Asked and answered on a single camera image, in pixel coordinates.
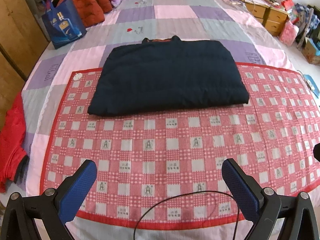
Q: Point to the wooden wardrobe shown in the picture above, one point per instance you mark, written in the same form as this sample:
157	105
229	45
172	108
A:
22	43

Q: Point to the orange red puffer jacket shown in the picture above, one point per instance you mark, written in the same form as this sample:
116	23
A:
91	12

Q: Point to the purple pink patchwork quilt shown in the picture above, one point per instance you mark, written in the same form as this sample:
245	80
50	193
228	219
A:
223	20

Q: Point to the pink bag by nightstand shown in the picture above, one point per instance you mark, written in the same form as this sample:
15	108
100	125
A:
288	33

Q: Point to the blue blanket controller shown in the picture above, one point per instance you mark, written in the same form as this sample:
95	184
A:
311	85

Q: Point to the dark navy winter jacket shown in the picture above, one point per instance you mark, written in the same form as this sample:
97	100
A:
164	75

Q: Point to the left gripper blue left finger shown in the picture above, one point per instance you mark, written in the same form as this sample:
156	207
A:
74	189

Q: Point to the blue gift bag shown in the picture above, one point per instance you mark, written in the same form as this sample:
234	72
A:
63	23

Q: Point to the wooden nightstand with drawers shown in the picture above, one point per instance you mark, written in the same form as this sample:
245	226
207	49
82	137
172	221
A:
271	18

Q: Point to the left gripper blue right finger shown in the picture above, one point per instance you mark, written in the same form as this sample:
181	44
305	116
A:
244	189

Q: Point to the clutter pile in corner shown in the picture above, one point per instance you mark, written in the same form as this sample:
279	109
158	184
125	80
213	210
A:
305	17

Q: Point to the red checkered electric blanket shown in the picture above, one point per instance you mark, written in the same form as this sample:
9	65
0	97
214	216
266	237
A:
162	171

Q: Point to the red garment at bedside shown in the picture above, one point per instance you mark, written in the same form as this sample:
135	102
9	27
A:
13	157

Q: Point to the cardboard box on floor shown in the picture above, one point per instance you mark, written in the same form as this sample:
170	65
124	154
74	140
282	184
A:
311	52

